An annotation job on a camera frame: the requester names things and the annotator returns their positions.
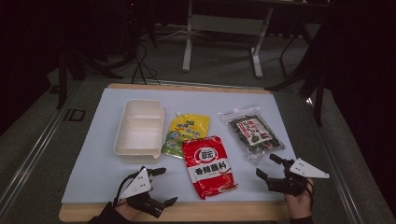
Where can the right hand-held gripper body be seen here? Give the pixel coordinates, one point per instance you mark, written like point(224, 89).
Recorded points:
point(306, 170)

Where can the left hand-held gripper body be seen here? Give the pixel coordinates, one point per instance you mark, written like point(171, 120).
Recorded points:
point(137, 185)

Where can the clear dried seaweed packet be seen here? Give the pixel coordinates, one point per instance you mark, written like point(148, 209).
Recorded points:
point(253, 132)

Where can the white divided lunch box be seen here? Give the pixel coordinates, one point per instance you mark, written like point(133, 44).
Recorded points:
point(140, 137)

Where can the red seasoning packet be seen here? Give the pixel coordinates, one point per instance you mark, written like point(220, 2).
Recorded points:
point(208, 168)

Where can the person's left hand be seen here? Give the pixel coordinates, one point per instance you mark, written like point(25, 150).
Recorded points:
point(129, 211)

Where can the person's right hand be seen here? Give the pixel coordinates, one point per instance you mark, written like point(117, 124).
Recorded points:
point(297, 203)

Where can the yellow sauce pouch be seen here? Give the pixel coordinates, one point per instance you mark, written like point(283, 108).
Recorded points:
point(183, 130)

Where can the white table sheet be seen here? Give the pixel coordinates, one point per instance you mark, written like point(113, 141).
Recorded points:
point(93, 161)

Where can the black metal stand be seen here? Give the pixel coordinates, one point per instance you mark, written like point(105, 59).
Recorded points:
point(67, 71)
point(311, 77)

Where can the white-framed desk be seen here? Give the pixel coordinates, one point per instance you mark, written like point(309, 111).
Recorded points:
point(227, 25)

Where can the metal floor rail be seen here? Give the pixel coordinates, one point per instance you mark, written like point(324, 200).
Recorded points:
point(336, 161)
point(34, 149)

